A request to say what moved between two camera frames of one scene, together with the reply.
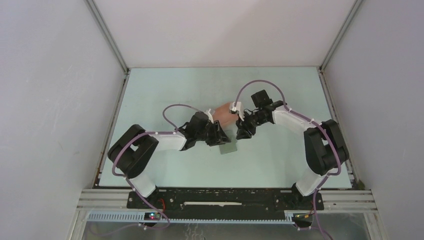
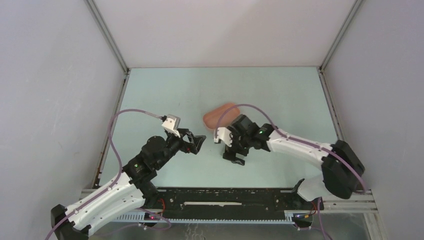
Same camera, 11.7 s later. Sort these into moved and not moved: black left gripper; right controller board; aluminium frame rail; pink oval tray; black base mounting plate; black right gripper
Moved: black right gripper; black left gripper
Not moved: right controller board; black base mounting plate; aluminium frame rail; pink oval tray
